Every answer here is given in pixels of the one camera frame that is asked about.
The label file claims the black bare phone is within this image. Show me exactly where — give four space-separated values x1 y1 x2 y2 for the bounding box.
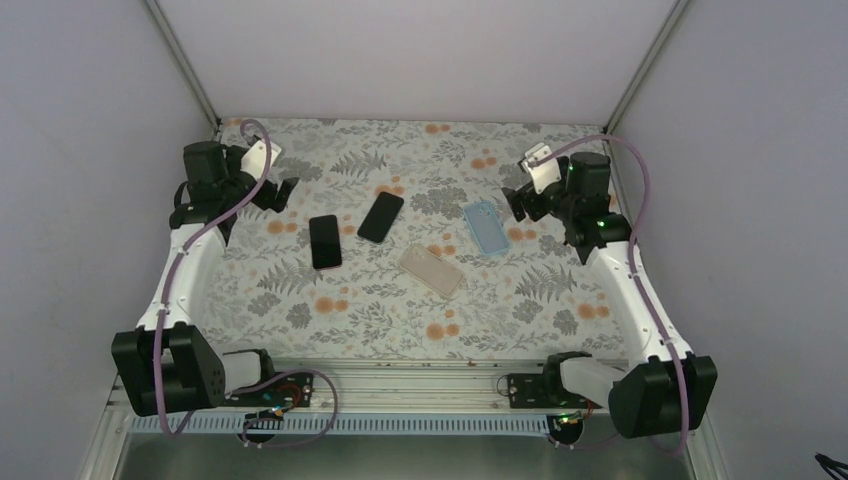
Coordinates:
309 215 343 271

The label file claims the black phone from case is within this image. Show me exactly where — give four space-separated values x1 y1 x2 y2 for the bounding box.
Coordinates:
357 192 404 244

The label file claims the beige phone case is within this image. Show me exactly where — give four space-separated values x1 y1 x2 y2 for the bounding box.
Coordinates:
398 245 465 298

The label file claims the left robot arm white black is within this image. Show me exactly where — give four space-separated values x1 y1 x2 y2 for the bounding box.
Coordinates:
111 140 297 417

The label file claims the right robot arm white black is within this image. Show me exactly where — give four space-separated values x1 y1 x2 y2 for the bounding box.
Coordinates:
502 144 718 439

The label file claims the floral patterned table mat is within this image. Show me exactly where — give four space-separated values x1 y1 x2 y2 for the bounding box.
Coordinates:
203 118 626 360

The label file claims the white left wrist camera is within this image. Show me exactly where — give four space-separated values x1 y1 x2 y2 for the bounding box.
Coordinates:
241 140 282 181

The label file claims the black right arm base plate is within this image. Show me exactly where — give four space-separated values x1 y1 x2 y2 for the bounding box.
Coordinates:
496 373 599 409

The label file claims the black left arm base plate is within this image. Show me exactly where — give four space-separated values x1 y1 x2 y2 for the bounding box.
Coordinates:
223 373 314 409

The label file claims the aluminium front rail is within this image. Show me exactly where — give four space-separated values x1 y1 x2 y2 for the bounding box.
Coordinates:
213 356 681 418

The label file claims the white slotted cable duct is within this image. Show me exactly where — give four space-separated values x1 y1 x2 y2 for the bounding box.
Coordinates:
129 412 574 437

